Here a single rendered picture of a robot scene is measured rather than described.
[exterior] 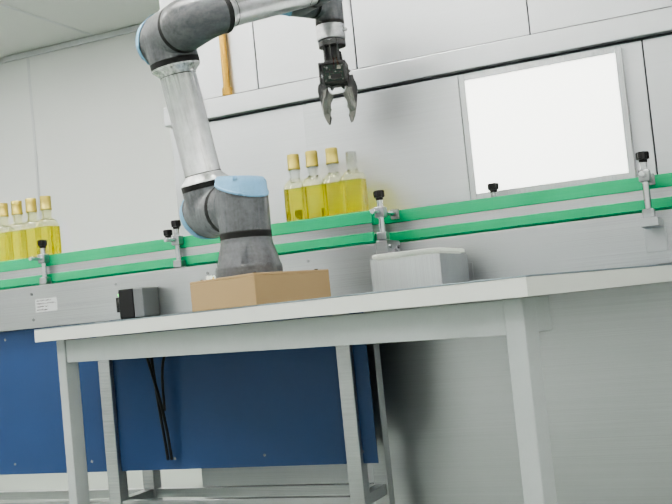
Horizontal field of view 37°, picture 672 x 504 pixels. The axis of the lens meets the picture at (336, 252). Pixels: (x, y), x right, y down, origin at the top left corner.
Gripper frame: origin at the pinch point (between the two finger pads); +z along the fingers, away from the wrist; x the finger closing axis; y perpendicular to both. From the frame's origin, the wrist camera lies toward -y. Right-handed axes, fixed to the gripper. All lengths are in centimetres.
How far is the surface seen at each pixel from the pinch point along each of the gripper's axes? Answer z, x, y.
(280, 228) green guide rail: 26.7, -18.8, -0.1
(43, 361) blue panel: 56, -98, -21
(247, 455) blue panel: 86, -35, -4
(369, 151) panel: 6.2, 4.5, -20.5
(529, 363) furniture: 61, 39, 89
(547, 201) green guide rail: 28, 50, 8
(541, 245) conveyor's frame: 39, 47, 10
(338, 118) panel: -4.6, -3.6, -22.7
